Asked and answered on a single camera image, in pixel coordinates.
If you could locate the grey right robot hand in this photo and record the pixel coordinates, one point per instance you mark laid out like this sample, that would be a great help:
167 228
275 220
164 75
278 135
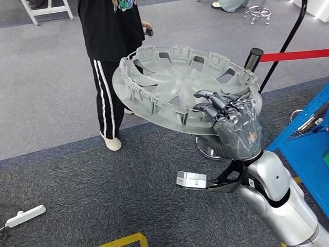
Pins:
241 136

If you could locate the silver plastic wheel hubcap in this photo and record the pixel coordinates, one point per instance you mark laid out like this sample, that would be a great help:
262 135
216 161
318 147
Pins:
167 78

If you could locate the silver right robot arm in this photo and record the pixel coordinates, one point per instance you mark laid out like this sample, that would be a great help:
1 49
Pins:
278 197

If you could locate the blue metal shelf rack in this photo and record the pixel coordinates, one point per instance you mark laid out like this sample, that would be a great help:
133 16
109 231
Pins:
303 160

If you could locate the yellow floor tape outline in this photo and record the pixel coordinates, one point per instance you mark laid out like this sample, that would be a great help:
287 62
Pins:
297 180

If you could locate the red barrier belt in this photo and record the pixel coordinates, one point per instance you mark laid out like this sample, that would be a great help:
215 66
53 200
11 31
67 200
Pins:
295 55

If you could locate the person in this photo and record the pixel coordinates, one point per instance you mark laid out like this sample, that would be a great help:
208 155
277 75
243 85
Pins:
110 30
231 5

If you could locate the black handheld device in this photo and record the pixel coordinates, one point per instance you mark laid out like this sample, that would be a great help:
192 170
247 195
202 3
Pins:
149 32

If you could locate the white lit platform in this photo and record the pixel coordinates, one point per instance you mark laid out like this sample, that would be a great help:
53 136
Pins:
316 6

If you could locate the white power strip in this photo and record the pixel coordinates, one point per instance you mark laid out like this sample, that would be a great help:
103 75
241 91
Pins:
26 216

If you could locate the black camera bracket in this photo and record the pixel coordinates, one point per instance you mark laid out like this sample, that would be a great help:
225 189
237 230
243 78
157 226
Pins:
225 180

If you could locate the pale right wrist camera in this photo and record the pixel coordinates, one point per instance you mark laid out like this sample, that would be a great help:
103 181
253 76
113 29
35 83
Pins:
191 180

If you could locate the white table frame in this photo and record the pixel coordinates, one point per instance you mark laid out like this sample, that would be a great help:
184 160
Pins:
48 10

